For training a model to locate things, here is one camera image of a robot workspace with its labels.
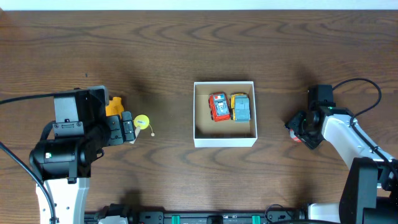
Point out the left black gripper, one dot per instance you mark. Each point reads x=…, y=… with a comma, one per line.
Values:
x=115, y=130

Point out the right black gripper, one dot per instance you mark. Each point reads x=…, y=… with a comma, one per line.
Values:
x=294, y=123

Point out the yellow yo-yo with string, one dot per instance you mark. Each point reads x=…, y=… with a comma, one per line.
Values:
x=143, y=121

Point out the red eyeball toy ball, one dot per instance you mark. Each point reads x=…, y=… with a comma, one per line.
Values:
x=293, y=136

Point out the orange rubber animal toy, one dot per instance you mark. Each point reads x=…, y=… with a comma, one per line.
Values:
x=115, y=107

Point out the yellow grey toy truck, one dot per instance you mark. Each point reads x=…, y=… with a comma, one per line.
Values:
x=240, y=108

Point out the red toy fire truck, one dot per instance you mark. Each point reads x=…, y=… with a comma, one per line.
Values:
x=219, y=107

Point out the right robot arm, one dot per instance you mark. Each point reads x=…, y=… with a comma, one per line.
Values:
x=370, y=192

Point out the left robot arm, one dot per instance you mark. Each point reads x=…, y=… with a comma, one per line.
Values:
x=63, y=164

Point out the white cardboard box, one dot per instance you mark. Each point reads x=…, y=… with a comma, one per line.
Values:
x=206, y=132

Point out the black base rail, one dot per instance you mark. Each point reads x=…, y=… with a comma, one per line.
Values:
x=119, y=213

